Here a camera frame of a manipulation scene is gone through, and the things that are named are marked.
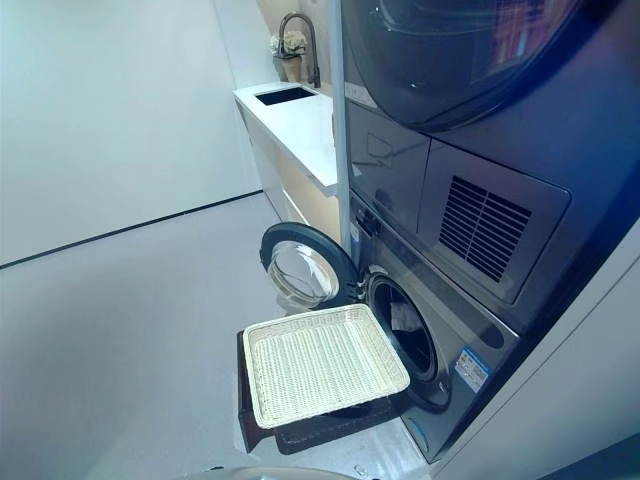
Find grey cabinet side panel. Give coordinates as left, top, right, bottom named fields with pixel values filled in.
left=434, top=234, right=640, bottom=480

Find potted white flowers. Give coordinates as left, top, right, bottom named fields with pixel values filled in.
left=269, top=29, right=309, bottom=82

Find white counter cabinet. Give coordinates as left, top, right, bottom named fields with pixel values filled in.
left=233, top=82, right=346, bottom=236

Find dark arched faucet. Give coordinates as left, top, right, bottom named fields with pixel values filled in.
left=278, top=13, right=324, bottom=90

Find white cabinet pillar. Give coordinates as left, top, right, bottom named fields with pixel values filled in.
left=331, top=0, right=354, bottom=251

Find round dryer door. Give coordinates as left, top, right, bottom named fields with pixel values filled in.
left=344, top=0, right=626, bottom=134

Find silver robot torso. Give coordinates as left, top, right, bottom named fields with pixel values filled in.
left=177, top=464, right=331, bottom=480

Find cream wicker tray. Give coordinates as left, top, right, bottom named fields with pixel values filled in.
left=242, top=303, right=411, bottom=430

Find round glass washer door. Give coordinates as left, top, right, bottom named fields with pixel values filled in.
left=259, top=222, right=362, bottom=307

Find dark brown stool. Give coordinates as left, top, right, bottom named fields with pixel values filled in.
left=235, top=329, right=401, bottom=442

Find blue white washer sticker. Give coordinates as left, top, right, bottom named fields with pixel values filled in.
left=454, top=347, right=491, bottom=389

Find black rectangular sink basin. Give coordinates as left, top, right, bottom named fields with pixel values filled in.
left=253, top=85, right=317, bottom=107

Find dark grey stacked dryer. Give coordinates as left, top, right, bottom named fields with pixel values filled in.
left=342, top=0, right=640, bottom=311

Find dark grey washing machine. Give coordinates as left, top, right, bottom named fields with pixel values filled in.
left=349, top=192, right=521, bottom=464

